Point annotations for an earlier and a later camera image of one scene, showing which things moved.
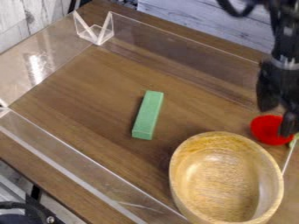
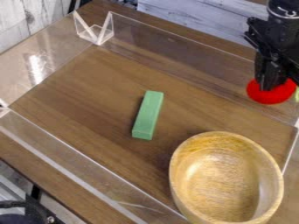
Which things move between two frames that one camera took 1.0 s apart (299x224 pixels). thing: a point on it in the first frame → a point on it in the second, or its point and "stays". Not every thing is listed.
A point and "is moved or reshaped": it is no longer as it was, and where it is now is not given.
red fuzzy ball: x=266 y=127 is moved or reshaped
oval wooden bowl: x=226 y=179 stays
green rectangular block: x=147 y=114 stays
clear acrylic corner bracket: x=95 y=33 stays
